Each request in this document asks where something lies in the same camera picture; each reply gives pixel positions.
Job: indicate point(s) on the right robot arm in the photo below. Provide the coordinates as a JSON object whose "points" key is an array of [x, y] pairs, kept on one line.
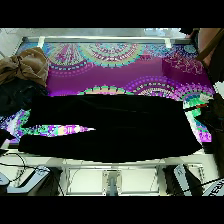
{"points": [[215, 120]]}

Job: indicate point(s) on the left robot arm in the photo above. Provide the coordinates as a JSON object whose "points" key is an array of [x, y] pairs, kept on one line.
{"points": [[31, 181]]}

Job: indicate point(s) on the black pants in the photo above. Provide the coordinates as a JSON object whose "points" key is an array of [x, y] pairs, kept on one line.
{"points": [[133, 130]]}

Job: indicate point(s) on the brown garment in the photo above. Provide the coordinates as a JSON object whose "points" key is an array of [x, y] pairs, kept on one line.
{"points": [[31, 65]]}

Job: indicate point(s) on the dark blue garment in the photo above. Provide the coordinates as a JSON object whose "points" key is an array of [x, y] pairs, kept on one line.
{"points": [[18, 96]]}

